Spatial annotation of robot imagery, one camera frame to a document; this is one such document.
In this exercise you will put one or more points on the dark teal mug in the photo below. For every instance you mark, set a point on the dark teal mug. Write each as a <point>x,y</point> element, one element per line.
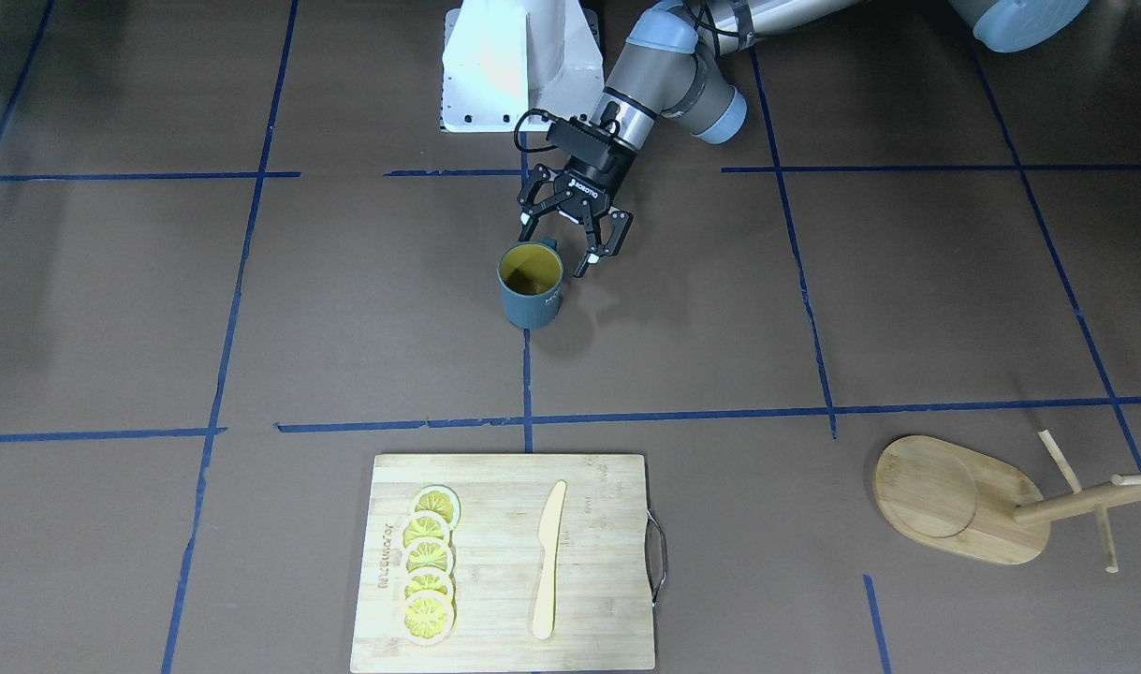
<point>530,277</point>

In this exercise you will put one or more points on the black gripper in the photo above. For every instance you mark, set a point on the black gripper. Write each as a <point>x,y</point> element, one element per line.
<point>596,177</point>

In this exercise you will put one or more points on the white camera pole mount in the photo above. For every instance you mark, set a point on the white camera pole mount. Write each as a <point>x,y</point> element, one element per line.
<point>503,58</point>

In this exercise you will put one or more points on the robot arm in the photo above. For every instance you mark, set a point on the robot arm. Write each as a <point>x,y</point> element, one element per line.
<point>667,70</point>

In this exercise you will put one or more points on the yellow plastic knife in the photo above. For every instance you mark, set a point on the yellow plastic knife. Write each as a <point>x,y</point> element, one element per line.
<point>548,535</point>

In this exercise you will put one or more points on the bamboo cutting board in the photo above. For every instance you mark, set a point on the bamboo cutting board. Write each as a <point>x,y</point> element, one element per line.
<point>604,595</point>

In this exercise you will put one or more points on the wooden cup storage rack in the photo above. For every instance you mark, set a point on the wooden cup storage rack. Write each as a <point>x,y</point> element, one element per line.
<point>961,501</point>

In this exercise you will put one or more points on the lemon slice five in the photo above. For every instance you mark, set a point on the lemon slice five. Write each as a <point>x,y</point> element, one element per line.
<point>428,617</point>

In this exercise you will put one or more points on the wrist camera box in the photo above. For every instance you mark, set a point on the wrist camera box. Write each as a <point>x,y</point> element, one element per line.
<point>586,143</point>

